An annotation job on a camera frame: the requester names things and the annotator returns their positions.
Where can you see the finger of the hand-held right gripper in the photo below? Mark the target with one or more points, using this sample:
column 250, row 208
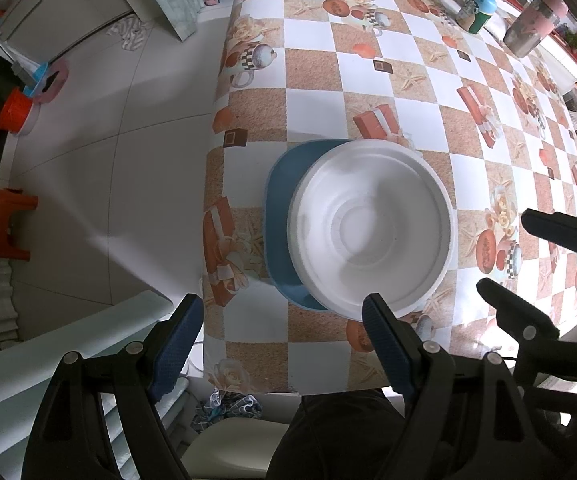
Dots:
column 513, row 310
column 553, row 230

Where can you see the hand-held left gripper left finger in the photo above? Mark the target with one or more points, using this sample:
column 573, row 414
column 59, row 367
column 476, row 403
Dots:
column 176, row 355

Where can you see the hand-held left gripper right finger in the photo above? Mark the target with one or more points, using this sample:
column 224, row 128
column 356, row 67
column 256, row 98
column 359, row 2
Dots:
column 388, row 350

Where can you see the white foam bowl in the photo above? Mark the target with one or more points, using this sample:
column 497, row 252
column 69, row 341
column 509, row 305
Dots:
column 368, row 225
column 293, row 240

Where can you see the blue plate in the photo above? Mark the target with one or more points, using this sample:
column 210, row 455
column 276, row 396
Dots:
column 281, row 200

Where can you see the lace cloth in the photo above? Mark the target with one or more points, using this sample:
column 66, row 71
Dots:
column 228, row 407

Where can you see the person's dark trousers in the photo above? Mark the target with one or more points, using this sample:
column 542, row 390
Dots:
column 333, row 440

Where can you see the pale ribbed furniture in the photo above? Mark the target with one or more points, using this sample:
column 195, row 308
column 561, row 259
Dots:
column 68, row 330

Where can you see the cream chair seat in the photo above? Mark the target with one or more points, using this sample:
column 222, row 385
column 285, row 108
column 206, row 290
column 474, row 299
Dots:
column 233, row 450

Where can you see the pink steel thermos flask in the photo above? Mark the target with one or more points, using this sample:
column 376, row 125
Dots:
column 533, row 22

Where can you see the orange plastic stool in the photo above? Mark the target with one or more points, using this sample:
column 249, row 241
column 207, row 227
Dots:
column 8, row 205

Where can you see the green-capped plastic bottle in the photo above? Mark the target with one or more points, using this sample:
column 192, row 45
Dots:
column 475, row 10

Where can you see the checkered printed tablecloth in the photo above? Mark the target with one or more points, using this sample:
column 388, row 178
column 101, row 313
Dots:
column 318, row 85

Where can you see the orange bucket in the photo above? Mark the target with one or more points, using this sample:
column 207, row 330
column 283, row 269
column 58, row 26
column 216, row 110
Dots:
column 13, row 112

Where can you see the pink basin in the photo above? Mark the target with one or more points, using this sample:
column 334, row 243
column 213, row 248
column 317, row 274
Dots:
column 61, row 80

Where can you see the blue scoop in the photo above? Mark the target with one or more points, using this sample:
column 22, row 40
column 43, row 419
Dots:
column 36, row 77

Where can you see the white striped cloth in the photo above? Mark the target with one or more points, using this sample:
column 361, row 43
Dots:
column 128, row 32

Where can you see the white cupboard door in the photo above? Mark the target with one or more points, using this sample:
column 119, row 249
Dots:
column 63, row 5

